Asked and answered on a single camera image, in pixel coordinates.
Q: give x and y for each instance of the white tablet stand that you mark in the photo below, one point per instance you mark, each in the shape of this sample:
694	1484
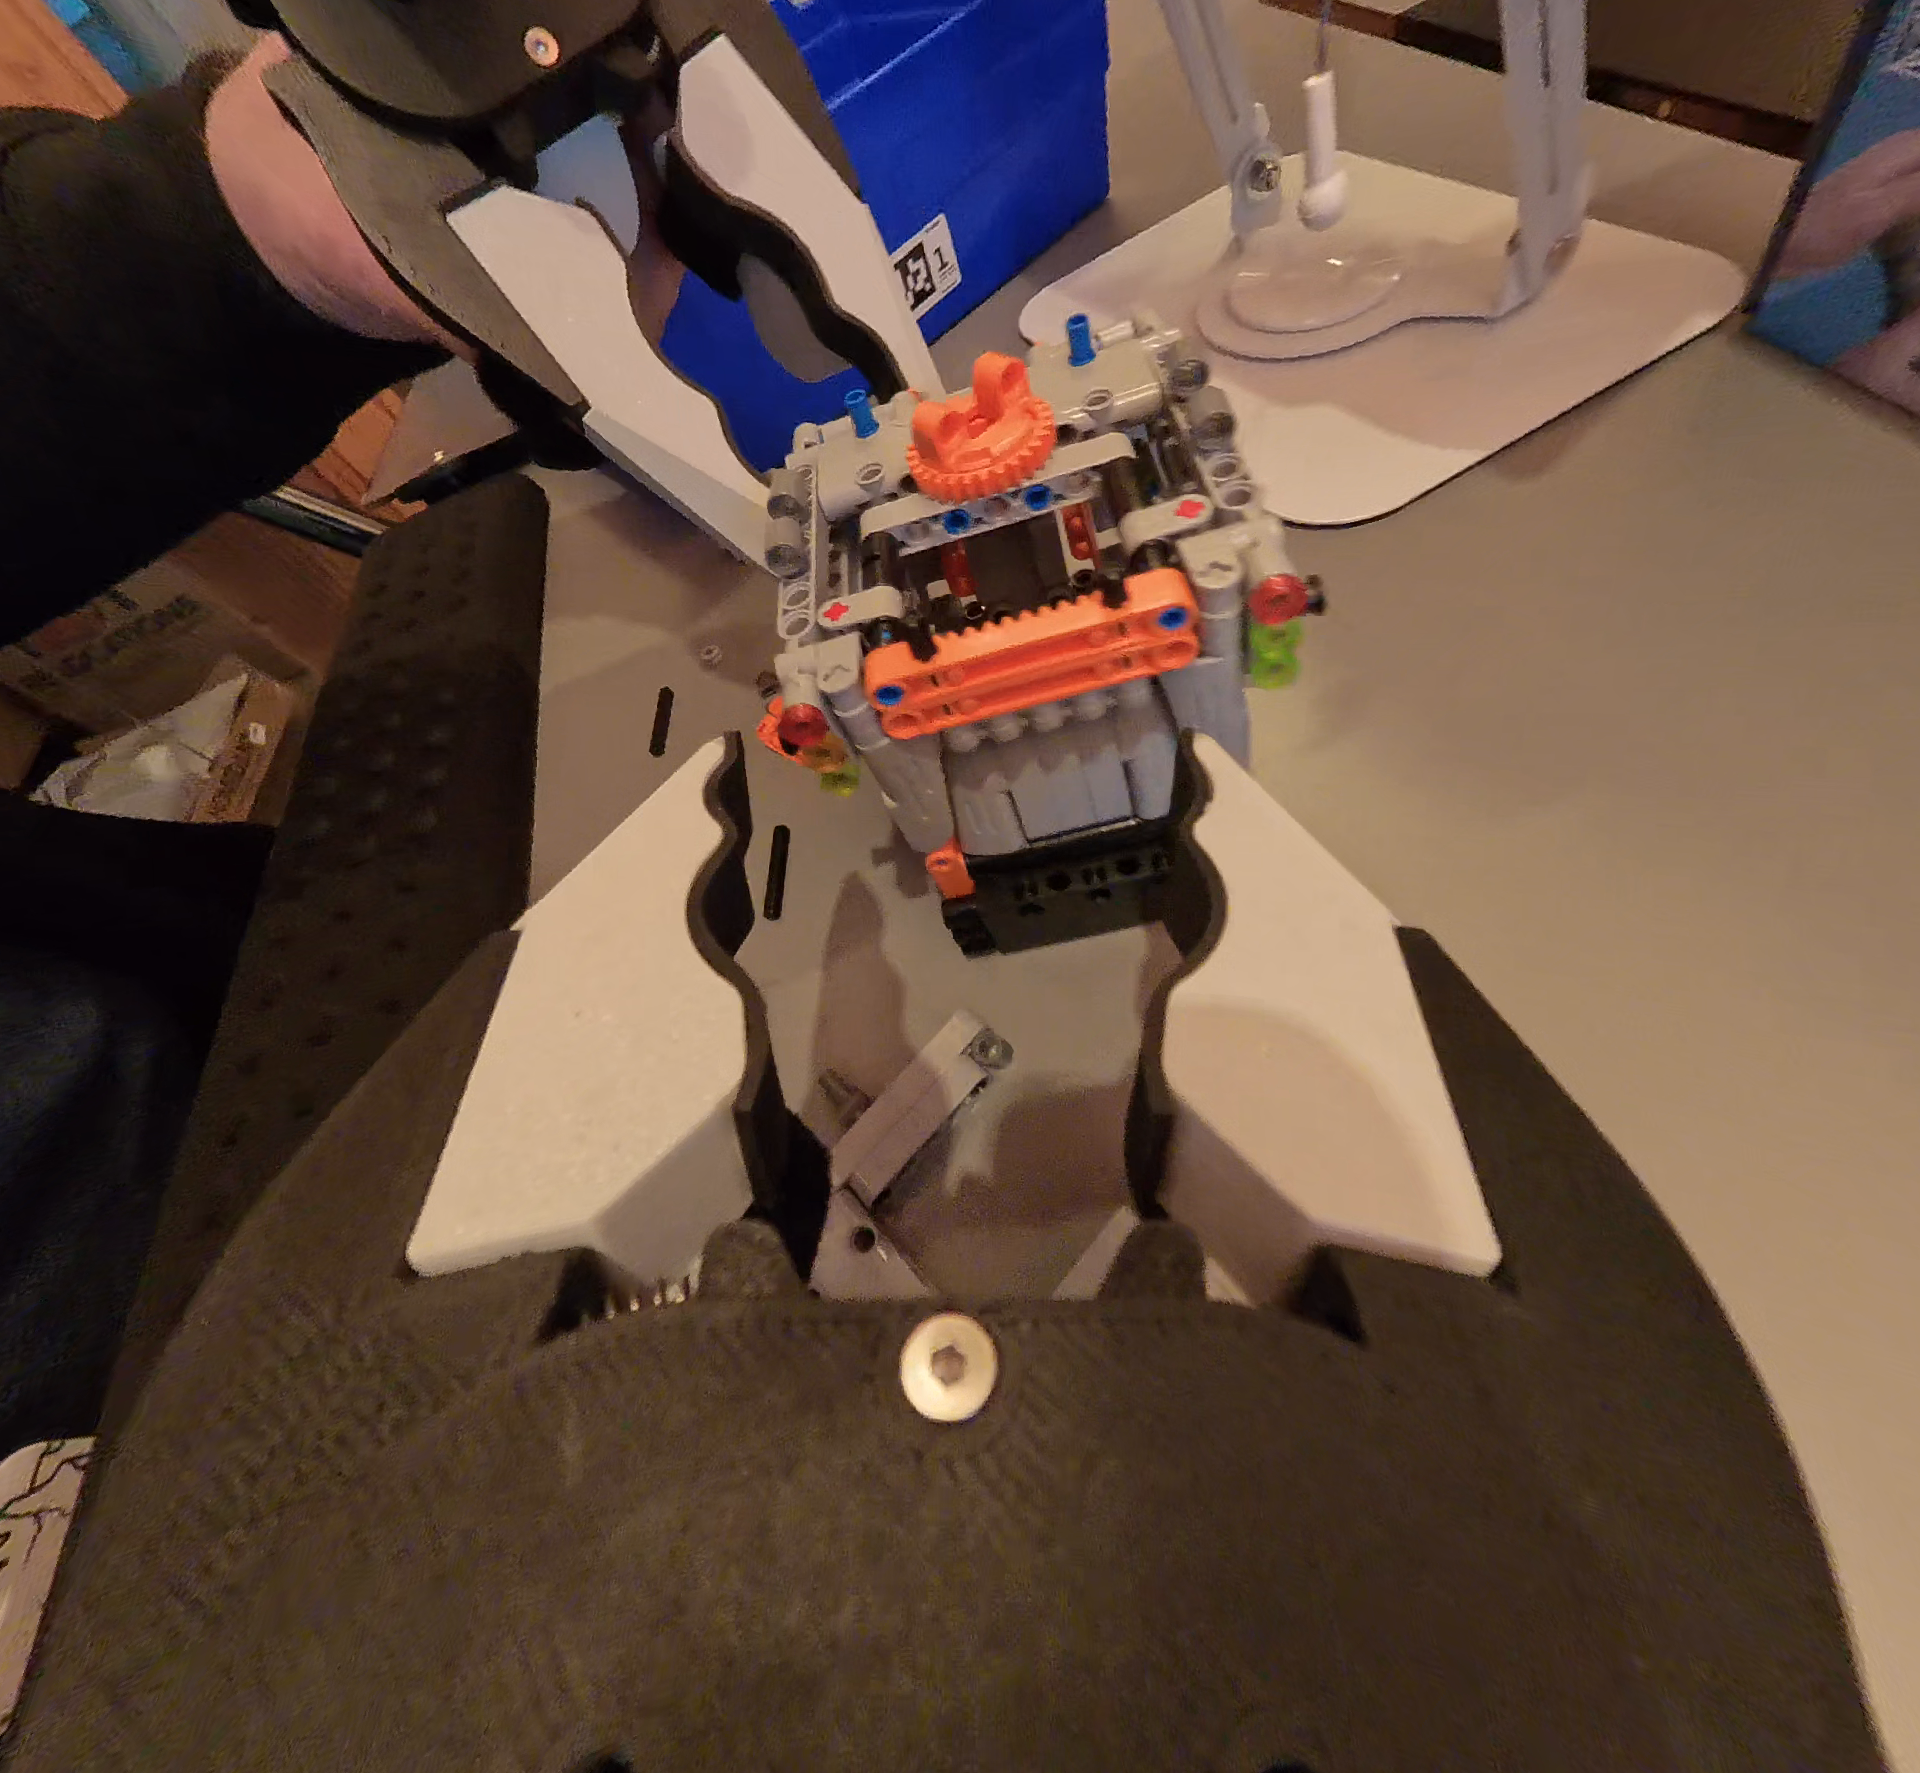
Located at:
1423	363

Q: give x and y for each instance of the person's left forearm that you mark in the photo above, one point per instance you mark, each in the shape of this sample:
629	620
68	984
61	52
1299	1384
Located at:
121	303

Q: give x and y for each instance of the light grey beam frame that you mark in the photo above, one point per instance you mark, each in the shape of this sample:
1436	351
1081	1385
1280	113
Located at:
915	1098

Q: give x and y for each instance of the metal bracket plate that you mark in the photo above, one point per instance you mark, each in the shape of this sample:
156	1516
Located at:
435	423

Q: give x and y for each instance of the wooden cabinet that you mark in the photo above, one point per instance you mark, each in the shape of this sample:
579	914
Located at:
46	63

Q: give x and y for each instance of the black white printed cloth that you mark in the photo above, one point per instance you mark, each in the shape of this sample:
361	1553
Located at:
31	1548

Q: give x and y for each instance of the person's left hand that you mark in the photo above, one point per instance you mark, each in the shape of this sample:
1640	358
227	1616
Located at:
285	181

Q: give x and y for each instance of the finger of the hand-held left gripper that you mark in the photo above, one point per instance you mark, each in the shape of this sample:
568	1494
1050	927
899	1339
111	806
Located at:
795	167
600	333

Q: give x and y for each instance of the blue tagged storage bin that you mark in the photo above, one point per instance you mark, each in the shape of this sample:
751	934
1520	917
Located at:
991	92

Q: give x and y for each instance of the toy robot kit box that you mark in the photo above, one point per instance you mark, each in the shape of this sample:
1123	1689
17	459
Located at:
1845	226

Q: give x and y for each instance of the black axle rod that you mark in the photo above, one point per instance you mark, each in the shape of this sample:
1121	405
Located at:
660	720
777	873

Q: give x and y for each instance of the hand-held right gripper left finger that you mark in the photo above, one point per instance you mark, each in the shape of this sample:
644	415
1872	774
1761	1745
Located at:
600	1053

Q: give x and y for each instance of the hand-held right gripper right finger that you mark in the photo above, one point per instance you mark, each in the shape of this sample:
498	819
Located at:
1320	1053

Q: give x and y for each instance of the black desk mat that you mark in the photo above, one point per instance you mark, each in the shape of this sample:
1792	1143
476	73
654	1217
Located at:
1695	18

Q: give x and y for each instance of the toy brick robot model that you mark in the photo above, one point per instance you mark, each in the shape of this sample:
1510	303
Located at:
1035	633

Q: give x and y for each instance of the brown cardboard box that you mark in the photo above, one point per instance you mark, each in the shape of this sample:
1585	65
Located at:
121	618
225	752

